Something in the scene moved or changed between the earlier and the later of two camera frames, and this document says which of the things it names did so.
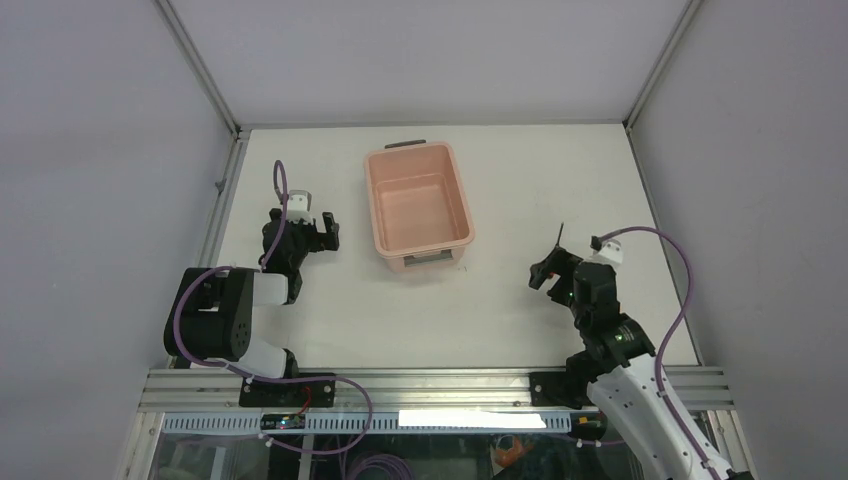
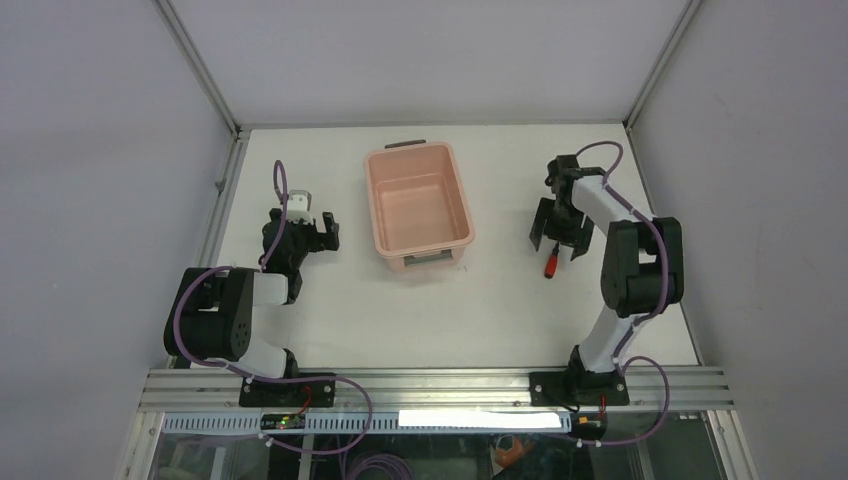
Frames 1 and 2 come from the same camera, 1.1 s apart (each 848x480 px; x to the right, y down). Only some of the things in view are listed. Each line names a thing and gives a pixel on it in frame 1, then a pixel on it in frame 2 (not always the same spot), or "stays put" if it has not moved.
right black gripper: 558,262 -> 584,227
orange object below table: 509,458 stays put
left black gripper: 320,241 stays put
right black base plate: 563,388 stays put
